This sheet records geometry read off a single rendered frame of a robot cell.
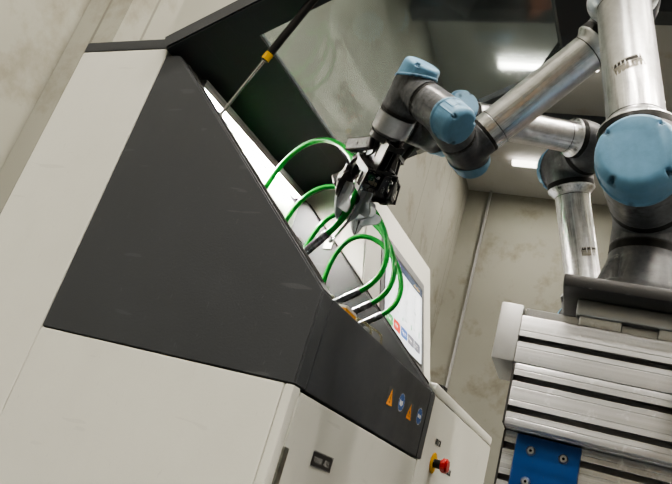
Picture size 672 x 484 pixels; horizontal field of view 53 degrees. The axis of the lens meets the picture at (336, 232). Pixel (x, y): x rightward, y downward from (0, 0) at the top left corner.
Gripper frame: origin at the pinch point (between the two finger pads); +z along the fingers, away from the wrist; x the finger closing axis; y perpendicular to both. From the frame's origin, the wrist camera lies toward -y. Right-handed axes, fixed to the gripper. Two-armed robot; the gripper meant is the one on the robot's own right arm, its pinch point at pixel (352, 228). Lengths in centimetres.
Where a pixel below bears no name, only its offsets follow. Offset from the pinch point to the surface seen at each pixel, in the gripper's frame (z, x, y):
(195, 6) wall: -188, 114, -211
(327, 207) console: -22, 36, -30
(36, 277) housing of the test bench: 33, -33, -49
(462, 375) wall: -179, 933, -234
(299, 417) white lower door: 46, -29, 16
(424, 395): 28.6, 28.0, 16.4
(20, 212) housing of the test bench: 19, -33, -63
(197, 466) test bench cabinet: 58, -33, 4
